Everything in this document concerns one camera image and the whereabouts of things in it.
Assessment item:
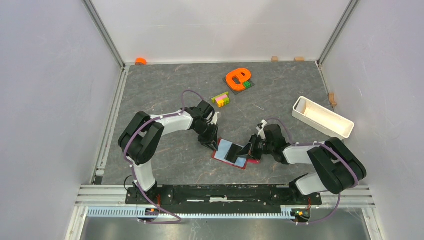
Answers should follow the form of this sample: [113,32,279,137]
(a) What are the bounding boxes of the wooden curved piece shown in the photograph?
[328,92,338,108]

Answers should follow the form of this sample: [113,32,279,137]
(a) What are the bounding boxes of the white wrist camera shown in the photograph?
[256,119,267,140]
[209,112,220,125]

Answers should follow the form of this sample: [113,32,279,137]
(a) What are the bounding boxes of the wooden block right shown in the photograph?
[294,56,305,62]

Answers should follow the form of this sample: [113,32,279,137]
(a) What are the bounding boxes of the colourful block stack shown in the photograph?
[211,91,230,108]

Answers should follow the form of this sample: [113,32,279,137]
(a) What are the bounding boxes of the red leather card holder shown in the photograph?
[211,138,260,170]

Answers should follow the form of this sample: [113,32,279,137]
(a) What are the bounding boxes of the dark square base plate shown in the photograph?
[222,78,255,95]

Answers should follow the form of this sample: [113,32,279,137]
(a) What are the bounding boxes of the grey slotted cable duct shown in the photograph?
[86,206,294,220]

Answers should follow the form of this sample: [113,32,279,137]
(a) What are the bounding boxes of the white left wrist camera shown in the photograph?
[209,112,220,125]

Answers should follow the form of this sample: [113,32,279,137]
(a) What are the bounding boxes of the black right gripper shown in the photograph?
[237,134,275,161]

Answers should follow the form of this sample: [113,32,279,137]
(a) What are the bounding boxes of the orange letter e shape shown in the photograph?
[225,68,252,83]

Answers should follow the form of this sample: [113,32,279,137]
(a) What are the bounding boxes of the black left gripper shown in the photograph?
[193,122,220,152]

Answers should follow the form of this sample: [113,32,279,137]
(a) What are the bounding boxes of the green small block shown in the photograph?
[243,81,251,89]

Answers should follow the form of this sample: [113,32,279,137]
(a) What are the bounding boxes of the white plastic tray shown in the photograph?
[292,96,355,140]

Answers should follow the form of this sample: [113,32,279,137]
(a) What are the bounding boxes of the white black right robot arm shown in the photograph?
[235,123,367,204]

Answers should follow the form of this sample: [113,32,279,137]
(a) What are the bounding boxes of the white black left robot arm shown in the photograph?
[118,100,219,204]

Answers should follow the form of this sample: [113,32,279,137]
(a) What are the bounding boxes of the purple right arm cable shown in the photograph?
[264,117,360,226]

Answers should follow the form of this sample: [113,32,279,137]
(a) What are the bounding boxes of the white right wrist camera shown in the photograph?
[256,119,267,140]

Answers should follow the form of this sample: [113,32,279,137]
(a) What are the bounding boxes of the orange round cap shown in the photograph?
[134,57,147,65]

